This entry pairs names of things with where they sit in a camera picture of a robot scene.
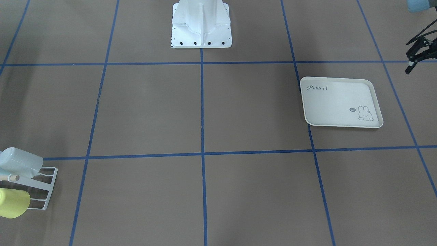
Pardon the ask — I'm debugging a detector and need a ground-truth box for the brown table mat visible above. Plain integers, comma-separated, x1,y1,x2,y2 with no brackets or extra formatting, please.
1,0,437,246

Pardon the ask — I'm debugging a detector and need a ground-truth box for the blue plastic cup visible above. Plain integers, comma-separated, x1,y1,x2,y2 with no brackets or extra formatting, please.
0,147,43,178

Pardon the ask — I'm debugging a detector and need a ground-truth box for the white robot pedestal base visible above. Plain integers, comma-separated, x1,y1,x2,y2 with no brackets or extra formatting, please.
171,0,232,49

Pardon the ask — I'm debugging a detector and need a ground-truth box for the white wire cup rack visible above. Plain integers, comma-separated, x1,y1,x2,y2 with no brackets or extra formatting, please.
0,167,59,210

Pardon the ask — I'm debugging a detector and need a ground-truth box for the cream serving tray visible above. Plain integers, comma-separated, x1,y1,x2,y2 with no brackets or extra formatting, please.
300,77,384,128

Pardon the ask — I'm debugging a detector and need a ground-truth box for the yellow plastic cup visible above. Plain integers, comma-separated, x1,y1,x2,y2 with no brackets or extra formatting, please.
0,188,31,219

